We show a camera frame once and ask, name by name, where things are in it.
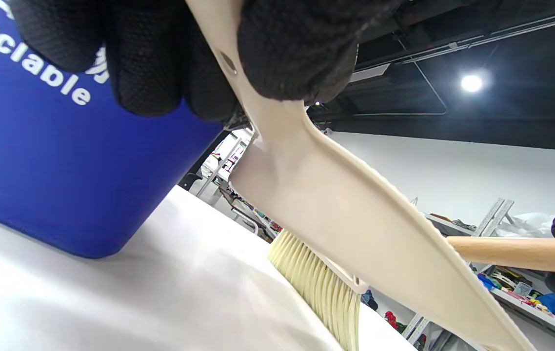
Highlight person's left hand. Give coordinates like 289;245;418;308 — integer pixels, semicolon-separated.
9;0;405;121

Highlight blue food waste bin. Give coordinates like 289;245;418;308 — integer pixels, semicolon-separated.
0;0;224;259

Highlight beige plastic dustpan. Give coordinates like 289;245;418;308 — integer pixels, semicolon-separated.
185;0;537;351

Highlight beige wooden-handled hand broom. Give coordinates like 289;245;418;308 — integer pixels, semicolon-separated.
268;229;555;351

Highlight white plastic bags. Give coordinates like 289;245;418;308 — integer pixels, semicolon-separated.
495;212;555;238

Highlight grey metal shelf rack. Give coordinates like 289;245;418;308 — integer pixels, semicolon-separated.
195;129;555;351

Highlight white table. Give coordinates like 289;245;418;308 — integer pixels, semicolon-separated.
0;185;415;351

